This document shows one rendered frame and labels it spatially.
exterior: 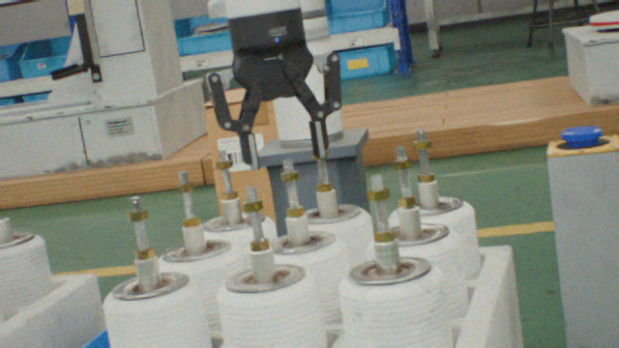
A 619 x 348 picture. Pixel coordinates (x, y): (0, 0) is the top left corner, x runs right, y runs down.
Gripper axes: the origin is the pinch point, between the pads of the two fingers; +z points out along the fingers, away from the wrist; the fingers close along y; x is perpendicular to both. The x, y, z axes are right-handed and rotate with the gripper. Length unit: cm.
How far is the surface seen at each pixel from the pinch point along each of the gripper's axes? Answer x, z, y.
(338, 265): -3.8, 12.0, 2.8
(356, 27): 429, 7, 142
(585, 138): -10.4, 2.8, 28.1
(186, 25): 506, -7, 59
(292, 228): -0.8, 8.0, -0.7
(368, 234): 6.9, 12.4, 9.5
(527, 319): 27, 35, 37
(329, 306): -4.5, 15.9, 1.0
